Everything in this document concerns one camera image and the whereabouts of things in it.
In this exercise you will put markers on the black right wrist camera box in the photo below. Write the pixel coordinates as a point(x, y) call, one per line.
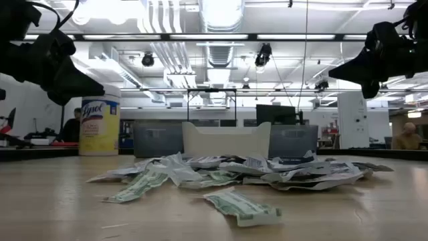
point(381, 35)

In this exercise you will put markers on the glowing wall lamp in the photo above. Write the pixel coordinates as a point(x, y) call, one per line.
point(414, 114)

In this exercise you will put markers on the person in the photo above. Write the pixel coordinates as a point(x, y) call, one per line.
point(406, 139)
point(72, 130)

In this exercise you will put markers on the red shelf cart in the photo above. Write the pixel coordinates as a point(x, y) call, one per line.
point(331, 135)

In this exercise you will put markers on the green print bandage wrapper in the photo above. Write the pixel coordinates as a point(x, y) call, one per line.
point(242, 207)
point(137, 187)
point(214, 179)

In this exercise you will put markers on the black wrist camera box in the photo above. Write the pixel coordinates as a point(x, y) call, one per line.
point(381, 35)
point(55, 45)

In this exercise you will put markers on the black metal stand frame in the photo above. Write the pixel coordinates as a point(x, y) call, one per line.
point(211, 90)

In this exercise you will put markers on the translucent grey plastic bin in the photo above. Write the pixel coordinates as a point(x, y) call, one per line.
point(294, 140)
point(157, 140)

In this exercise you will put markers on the red tray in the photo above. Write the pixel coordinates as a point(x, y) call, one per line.
point(65, 144)

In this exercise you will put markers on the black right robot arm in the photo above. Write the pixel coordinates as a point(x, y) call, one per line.
point(422, 20)

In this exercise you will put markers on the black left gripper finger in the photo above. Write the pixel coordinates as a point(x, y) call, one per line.
point(61, 95)
point(78, 77)

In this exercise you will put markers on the black computer monitor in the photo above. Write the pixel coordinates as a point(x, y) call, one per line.
point(275, 115)

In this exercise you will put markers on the silver ventilation duct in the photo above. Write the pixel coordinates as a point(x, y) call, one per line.
point(220, 20)

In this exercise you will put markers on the black metal table frame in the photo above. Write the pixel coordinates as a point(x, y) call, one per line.
point(33, 154)

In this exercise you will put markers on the white pillar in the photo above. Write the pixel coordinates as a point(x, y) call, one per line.
point(352, 120)

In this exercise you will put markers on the black background robot arm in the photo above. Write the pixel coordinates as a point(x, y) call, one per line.
point(40, 134)

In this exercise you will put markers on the white plastic bin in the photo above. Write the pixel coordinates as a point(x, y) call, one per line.
point(226, 140)

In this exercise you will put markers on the black ceiling-mounted device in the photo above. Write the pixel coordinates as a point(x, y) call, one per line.
point(321, 85)
point(147, 60)
point(263, 55)

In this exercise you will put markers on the yellow Lysol wipes canister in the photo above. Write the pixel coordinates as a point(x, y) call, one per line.
point(99, 124)

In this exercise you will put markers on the blue shelf unit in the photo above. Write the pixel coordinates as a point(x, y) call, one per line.
point(125, 134)

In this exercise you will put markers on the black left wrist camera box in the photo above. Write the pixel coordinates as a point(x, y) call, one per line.
point(55, 45)

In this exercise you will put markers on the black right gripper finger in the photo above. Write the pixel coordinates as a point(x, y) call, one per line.
point(371, 89)
point(362, 68)

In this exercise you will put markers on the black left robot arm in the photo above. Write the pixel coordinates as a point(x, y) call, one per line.
point(15, 13)

